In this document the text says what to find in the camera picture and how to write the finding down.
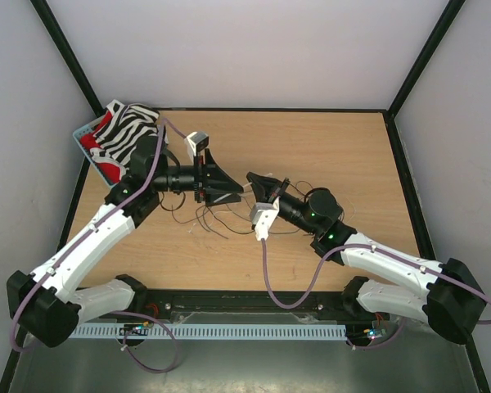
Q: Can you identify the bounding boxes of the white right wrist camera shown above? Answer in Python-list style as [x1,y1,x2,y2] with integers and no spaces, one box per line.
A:
[250,197,280,241]

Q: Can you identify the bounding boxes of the white zip tie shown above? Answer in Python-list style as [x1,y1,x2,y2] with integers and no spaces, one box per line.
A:
[243,183,253,194]

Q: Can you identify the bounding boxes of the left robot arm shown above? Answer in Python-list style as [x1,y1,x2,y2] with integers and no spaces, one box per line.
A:
[7,132,243,348]

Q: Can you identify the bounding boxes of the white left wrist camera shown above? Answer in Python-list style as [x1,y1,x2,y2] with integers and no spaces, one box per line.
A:
[183,131,209,160]

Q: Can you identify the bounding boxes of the purple cable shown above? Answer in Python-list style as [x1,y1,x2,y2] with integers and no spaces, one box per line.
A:
[8,118,189,375]
[260,238,491,352]

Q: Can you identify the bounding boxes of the wire bundle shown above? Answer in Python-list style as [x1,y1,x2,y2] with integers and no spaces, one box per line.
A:
[159,179,358,240]

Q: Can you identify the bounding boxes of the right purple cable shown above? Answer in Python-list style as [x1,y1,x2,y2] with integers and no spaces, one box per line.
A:
[260,238,491,352]

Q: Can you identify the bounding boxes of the light blue slotted cable duct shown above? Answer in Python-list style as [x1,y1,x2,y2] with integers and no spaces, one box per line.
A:
[70,323,345,341]

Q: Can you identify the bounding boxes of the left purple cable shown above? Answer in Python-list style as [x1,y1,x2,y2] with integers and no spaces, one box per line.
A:
[8,118,189,375]

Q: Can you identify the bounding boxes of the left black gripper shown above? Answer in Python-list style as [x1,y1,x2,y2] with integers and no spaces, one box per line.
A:
[152,149,243,206]

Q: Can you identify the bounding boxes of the zebra striped cloth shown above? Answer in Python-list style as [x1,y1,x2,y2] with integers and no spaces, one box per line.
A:
[93,100,160,166]

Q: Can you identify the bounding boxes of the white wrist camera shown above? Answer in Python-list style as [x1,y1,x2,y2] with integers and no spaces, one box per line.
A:
[250,197,280,241]
[183,131,209,160]

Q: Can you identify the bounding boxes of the light blue plastic basket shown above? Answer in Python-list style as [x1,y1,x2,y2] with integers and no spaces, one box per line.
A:
[72,118,126,188]

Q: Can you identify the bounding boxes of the red cloth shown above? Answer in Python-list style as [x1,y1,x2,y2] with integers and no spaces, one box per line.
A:
[79,112,126,185]

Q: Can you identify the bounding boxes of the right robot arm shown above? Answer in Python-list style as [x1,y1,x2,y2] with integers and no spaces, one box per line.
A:
[246,172,486,345]

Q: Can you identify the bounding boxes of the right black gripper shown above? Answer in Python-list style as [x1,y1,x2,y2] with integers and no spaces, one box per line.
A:
[246,172,318,236]

